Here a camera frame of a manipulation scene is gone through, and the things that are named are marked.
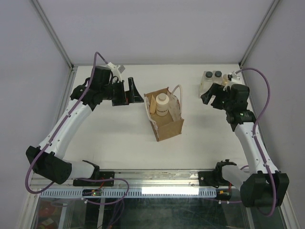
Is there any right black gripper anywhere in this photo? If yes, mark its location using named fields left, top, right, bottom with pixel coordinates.
left=200, top=82, right=233, bottom=111

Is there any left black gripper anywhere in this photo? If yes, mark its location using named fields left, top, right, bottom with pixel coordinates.
left=102, top=77, right=144, bottom=106

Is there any clear square bottle dark cap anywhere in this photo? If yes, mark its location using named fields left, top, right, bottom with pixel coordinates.
left=198, top=71, right=214, bottom=97

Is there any white cream jar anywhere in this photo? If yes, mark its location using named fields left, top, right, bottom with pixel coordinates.
left=156, top=93, right=170, bottom=116

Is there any clear bottle white cap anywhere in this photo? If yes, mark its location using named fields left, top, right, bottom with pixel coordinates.
left=222, top=74, right=234, bottom=87

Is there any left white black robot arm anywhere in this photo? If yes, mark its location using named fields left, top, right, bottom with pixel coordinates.
left=26, top=65, right=144, bottom=185

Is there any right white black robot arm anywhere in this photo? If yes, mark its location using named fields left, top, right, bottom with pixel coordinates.
left=201, top=83, right=289, bottom=208

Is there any brown canvas tote bag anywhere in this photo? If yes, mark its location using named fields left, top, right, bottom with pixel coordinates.
left=144, top=84, right=184, bottom=142

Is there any beige sachet packet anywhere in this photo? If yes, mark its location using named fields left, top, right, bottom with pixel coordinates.
left=149, top=95, right=157, bottom=114

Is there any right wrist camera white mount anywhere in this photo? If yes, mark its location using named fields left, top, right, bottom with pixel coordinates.
left=227, top=71, right=244, bottom=85

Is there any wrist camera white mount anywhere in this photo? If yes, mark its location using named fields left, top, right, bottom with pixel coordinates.
left=227, top=71, right=244, bottom=85
left=106, top=62, right=125, bottom=81

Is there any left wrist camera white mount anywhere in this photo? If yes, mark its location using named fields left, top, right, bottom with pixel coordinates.
left=106, top=62, right=125, bottom=81

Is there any right aluminium corner post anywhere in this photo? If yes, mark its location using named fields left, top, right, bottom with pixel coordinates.
left=239, top=0, right=282, bottom=68

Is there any aluminium corner post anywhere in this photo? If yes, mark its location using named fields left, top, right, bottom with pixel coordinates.
left=30, top=0, right=76, bottom=72
left=239, top=0, right=282, bottom=68

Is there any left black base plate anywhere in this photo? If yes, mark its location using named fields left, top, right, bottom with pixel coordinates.
left=73, top=170, right=115, bottom=187

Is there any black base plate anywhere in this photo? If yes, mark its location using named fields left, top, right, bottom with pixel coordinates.
left=73, top=170, right=115, bottom=187
left=198, top=170, right=229, bottom=188

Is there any aluminium rail frame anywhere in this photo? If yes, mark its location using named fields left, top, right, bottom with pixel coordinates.
left=30, top=168, right=285, bottom=191

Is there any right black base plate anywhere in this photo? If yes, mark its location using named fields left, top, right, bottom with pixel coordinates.
left=198, top=170, right=229, bottom=188

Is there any left aluminium corner post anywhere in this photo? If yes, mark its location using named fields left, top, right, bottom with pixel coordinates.
left=30, top=0, right=76, bottom=72

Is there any grey slotted cable duct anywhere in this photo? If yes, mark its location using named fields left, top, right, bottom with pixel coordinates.
left=41, top=187, right=216, bottom=198

